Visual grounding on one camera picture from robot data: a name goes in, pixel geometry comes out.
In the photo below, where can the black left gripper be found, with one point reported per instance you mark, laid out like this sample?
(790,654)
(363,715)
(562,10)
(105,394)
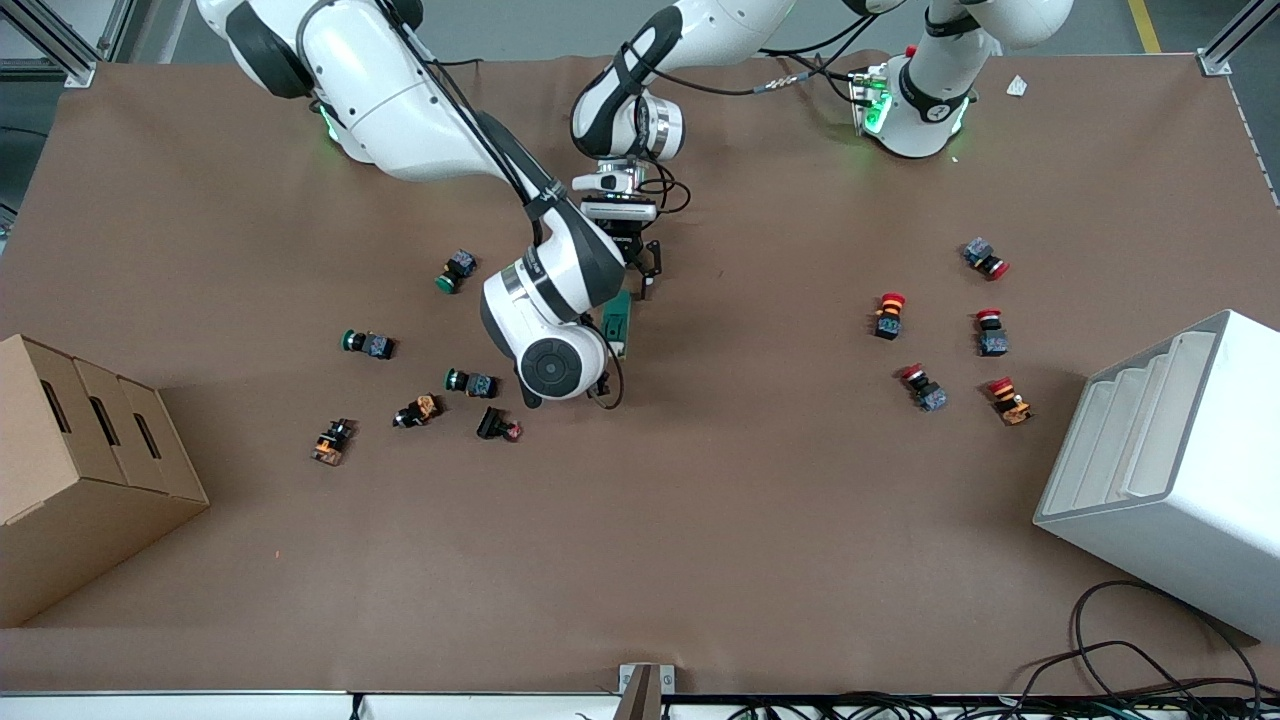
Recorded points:
(622,244)

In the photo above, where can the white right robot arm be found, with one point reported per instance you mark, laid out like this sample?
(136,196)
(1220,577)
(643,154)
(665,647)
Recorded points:
(400,100)

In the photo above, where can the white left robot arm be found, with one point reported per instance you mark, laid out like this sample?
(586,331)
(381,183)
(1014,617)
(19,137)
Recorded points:
(930,100)

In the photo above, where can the green push button grey block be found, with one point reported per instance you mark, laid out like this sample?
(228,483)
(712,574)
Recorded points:
(475,384)
(372,345)
(458,268)

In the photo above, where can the brown paper table cover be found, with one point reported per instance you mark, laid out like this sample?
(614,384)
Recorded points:
(640,520)

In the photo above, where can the red mushroom button grey block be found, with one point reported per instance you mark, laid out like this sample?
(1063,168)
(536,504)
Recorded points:
(925,390)
(992,338)
(983,256)

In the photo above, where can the red mushroom button orange block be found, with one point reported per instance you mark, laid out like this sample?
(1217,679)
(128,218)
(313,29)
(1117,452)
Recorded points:
(1008,402)

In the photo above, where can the small white paper scrap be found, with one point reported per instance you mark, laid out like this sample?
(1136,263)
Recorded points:
(1017,86)

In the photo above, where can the white stepped storage rack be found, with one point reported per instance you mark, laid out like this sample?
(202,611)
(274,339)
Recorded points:
(1190,500)

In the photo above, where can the brown cardboard box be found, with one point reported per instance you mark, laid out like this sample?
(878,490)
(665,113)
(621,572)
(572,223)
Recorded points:
(80,500)

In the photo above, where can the black switch module red tip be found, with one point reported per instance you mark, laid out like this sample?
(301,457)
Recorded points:
(492,424)

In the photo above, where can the black orange switch module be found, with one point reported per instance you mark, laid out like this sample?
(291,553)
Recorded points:
(418,410)
(332,443)

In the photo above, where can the metal bracket at table edge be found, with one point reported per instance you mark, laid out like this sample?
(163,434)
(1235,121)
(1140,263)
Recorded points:
(645,690)

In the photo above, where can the aluminium frame post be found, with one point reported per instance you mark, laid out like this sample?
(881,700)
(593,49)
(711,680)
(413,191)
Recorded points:
(1215,62)
(80,74)

